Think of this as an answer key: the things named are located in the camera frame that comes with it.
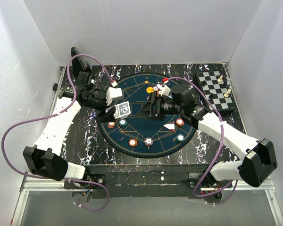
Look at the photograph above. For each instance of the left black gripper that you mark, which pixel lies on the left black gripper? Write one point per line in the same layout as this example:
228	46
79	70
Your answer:
107	117

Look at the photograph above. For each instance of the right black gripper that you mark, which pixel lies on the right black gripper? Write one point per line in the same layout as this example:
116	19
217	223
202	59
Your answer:
147	110

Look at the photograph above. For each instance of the blue playing card deck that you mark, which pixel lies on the blue playing card deck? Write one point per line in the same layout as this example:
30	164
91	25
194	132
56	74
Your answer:
122	110

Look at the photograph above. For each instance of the orange big blind button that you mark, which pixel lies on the orange big blind button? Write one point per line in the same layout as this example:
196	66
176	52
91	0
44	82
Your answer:
150	90

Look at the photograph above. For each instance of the white-blue poker chip stack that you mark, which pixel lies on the white-blue poker chip stack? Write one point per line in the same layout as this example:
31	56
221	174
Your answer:
148	141

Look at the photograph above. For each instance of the orange poker chip stack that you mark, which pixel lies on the orange poker chip stack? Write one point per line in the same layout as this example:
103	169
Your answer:
132	142

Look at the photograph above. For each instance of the green poker chip stack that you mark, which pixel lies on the green poker chip stack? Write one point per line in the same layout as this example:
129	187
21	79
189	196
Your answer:
180	138

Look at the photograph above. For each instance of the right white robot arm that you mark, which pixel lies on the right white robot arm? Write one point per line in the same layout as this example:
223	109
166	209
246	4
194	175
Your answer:
257	159

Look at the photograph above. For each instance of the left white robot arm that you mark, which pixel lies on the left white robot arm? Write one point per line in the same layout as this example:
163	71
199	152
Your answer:
43	158

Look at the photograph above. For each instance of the round blue poker mat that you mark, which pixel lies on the round blue poker mat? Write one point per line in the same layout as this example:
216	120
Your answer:
164	142

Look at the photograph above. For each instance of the black card shoe stand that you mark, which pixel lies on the black card shoe stand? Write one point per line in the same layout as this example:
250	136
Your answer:
80	64

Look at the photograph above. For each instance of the black white chess board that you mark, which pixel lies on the black white chess board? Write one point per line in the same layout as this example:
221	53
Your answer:
223	99

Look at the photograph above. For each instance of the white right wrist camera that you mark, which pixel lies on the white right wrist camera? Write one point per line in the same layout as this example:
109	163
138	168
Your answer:
165	90

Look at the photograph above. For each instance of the black rail end knob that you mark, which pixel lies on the black rail end knob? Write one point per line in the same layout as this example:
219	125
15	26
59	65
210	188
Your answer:
55	86

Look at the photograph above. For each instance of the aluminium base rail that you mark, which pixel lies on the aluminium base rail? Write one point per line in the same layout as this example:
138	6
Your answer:
144	199

